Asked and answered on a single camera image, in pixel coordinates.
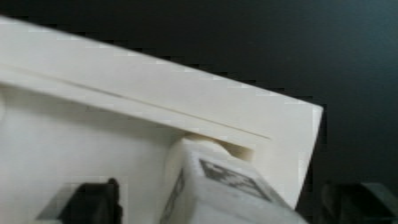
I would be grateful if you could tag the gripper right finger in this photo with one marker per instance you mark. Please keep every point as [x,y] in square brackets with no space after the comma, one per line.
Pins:
[358,203]

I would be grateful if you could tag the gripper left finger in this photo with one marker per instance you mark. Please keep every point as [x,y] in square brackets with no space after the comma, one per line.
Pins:
[91,206]

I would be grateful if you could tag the white square tabletop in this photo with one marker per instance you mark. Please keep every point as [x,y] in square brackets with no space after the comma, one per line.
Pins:
[98,107]

